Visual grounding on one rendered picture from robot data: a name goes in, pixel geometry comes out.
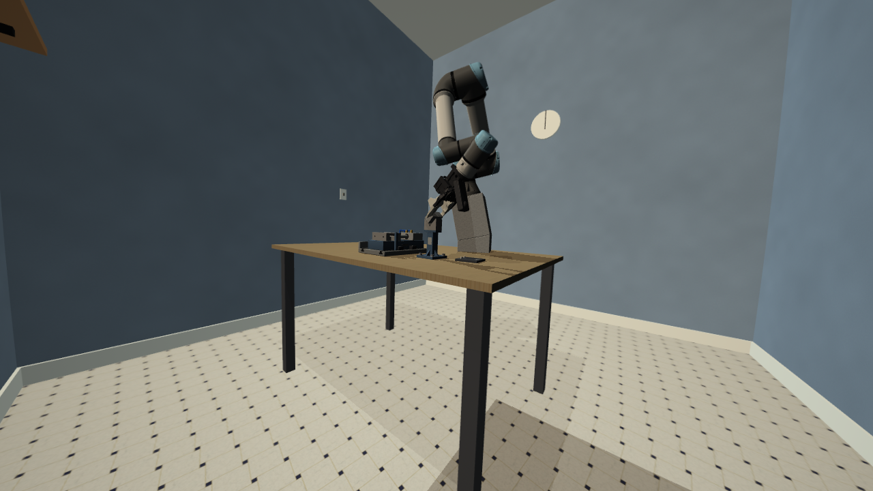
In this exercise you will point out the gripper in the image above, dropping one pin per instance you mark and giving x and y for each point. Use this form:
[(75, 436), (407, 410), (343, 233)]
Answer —
[(445, 187)]

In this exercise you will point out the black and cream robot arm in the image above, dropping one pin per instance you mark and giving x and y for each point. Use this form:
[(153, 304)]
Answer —
[(469, 85)]

